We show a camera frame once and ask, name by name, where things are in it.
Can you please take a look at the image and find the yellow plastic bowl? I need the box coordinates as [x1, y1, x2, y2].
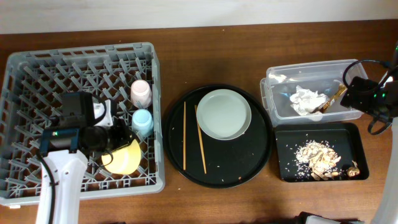
[101, 139, 142, 175]

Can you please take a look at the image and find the gold foil wrapper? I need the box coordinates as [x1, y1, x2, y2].
[313, 80, 347, 113]

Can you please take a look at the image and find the blue plastic cup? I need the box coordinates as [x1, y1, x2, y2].
[131, 109, 154, 138]

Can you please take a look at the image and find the pink plastic cup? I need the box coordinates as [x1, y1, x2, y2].
[131, 80, 152, 108]

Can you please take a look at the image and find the food scraps pile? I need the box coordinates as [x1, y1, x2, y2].
[295, 140, 341, 180]

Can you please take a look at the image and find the wooden chopstick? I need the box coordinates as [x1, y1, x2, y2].
[194, 105, 207, 174]
[183, 101, 187, 170]

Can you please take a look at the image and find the light grey plate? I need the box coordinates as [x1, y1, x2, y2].
[196, 89, 252, 141]

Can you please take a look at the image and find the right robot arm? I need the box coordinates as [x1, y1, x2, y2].
[340, 50, 397, 223]

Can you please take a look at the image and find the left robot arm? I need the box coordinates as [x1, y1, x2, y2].
[36, 91, 142, 223]

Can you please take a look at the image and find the grey plastic dishwasher rack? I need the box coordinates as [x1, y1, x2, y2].
[1, 42, 165, 207]

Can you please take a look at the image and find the black rectangular tray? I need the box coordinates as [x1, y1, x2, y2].
[275, 123, 369, 182]

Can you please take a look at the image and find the crumpled white paper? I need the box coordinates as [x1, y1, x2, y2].
[290, 85, 329, 116]

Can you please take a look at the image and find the clear plastic bin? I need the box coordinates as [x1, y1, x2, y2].
[260, 59, 363, 127]

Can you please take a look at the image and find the small brown food scrap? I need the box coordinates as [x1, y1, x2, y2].
[346, 161, 360, 177]

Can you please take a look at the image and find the round black tray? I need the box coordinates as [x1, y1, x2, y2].
[162, 84, 274, 189]

